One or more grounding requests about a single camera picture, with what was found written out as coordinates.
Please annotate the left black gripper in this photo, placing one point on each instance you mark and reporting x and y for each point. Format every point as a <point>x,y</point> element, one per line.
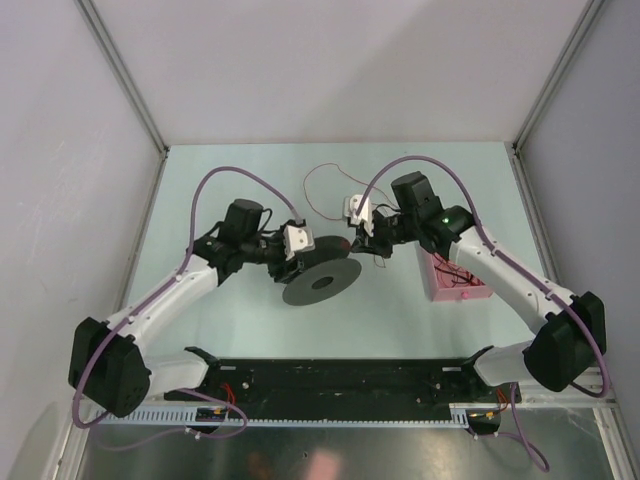
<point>279,271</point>

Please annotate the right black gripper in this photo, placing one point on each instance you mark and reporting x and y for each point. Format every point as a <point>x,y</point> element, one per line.
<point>374,244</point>

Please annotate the black cable spool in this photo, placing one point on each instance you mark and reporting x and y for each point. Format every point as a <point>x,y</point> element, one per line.
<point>321,273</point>

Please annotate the pink plastic box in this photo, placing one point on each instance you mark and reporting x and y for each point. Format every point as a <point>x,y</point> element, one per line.
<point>444,281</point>

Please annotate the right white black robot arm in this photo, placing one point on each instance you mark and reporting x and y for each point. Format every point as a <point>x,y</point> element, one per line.
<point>569,333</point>

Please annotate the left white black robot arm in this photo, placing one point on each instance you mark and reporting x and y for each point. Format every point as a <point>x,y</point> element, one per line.
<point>110,361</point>

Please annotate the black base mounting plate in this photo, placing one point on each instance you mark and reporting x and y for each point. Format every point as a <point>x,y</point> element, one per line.
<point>350,391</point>

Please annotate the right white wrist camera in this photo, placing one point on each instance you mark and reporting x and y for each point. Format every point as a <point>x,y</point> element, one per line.
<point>358,214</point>

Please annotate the right aluminium frame post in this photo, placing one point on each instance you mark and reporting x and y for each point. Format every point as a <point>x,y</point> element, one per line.
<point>579,34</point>

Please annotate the aluminium frame post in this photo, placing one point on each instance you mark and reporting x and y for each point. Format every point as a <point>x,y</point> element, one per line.
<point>118,67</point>
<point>579,34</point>

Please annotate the left aluminium frame post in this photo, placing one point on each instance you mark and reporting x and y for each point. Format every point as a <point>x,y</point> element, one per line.
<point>118,67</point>

